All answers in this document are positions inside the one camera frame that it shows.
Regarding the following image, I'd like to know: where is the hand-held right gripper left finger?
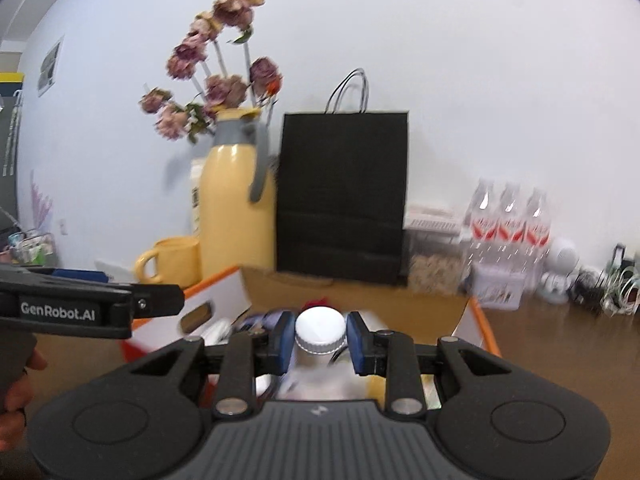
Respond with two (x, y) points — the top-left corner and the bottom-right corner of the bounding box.
(127, 310), (297, 420)

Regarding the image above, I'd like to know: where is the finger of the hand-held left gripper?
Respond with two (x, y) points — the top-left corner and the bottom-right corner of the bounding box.
(131, 284), (183, 319)
(0, 264), (133, 289)

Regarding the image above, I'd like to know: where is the framed wall picture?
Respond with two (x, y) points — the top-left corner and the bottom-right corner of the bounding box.
(37, 35), (65, 93)

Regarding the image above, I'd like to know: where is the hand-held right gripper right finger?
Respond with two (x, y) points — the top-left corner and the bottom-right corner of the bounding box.
(346, 310), (513, 417)

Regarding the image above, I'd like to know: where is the yellow thermos jug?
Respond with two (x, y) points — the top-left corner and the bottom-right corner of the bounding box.
(199, 107), (280, 283)

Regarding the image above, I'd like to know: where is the white cable bundle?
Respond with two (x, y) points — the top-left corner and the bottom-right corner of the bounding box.
(600, 265), (640, 316)

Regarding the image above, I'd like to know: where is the purple wall sticker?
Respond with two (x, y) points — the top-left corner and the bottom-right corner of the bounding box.
(29, 170), (55, 228)

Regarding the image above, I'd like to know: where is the person's left hand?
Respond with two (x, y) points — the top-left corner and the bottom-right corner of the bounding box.
(0, 349), (49, 453)

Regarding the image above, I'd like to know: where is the white cap bottle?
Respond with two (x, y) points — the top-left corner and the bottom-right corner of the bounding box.
(292, 306), (348, 371)

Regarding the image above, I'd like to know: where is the white robot-shaped speaker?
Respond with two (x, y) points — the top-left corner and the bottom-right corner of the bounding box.
(542, 238), (581, 303)

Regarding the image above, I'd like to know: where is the yellow mug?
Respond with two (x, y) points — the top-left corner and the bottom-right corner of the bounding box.
(134, 237), (202, 290)

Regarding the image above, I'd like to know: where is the dried rose bouquet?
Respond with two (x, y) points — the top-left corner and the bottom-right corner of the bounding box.
(139, 0), (283, 145)

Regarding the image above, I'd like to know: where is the clear seed container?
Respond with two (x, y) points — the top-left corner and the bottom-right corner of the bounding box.
(406, 227), (463, 296)

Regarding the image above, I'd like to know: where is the black paper bag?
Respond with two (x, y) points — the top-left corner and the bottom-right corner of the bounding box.
(275, 67), (410, 288)

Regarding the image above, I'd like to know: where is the white flat box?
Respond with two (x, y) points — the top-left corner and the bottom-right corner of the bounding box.
(405, 203), (460, 228)

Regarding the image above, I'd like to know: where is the dark grey board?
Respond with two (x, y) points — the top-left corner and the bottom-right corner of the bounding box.
(0, 95), (22, 211)

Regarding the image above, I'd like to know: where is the printed tin box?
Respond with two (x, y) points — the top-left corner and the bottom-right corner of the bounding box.
(470, 262), (526, 309)

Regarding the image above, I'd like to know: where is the white wire rack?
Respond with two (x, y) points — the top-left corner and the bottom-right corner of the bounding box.
(0, 227), (56, 267)

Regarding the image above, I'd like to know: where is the white carton black print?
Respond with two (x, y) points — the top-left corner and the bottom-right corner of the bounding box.
(190, 158), (207, 236)

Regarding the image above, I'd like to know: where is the orange and white cardboard box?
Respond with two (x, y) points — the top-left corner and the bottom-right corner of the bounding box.
(121, 264), (502, 411)

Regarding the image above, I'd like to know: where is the black cable bundle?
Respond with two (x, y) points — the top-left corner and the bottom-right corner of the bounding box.
(570, 267), (608, 313)

